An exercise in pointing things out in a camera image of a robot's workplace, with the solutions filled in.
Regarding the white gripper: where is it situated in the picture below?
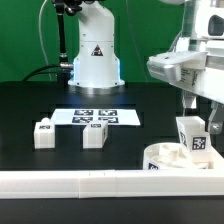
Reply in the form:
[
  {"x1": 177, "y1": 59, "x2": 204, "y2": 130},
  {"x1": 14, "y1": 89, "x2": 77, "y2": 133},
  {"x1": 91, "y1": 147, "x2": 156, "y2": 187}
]
[{"x1": 147, "y1": 37, "x2": 224, "y2": 134}]

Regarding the white round stool seat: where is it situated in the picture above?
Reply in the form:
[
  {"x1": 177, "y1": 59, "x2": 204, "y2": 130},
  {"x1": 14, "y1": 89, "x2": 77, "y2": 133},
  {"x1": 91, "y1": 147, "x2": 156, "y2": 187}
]
[{"x1": 143, "y1": 142, "x2": 212, "y2": 170}]

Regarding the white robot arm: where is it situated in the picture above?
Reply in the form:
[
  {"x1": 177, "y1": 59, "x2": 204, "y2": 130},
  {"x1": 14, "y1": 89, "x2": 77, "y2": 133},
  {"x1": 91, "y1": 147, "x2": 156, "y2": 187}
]
[{"x1": 51, "y1": 0, "x2": 224, "y2": 134}]

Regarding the white L-shaped fence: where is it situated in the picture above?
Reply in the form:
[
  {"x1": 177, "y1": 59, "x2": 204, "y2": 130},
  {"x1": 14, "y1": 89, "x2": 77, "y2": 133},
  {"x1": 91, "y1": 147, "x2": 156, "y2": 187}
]
[{"x1": 0, "y1": 153, "x2": 224, "y2": 199}]

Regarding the white marker sheet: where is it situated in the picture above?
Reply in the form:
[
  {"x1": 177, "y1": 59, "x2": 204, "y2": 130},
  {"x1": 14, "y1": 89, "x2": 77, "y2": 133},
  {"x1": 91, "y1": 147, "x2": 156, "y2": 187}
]
[{"x1": 51, "y1": 109, "x2": 140, "y2": 126}]

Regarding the black cable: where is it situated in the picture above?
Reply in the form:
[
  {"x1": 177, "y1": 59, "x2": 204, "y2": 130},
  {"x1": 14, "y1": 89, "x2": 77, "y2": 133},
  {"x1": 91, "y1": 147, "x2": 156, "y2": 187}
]
[{"x1": 22, "y1": 64, "x2": 74, "y2": 82}]

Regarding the grey cable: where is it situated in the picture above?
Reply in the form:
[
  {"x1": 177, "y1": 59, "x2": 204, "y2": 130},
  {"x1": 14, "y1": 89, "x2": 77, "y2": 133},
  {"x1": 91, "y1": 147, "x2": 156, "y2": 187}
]
[{"x1": 37, "y1": 0, "x2": 53, "y2": 82}]

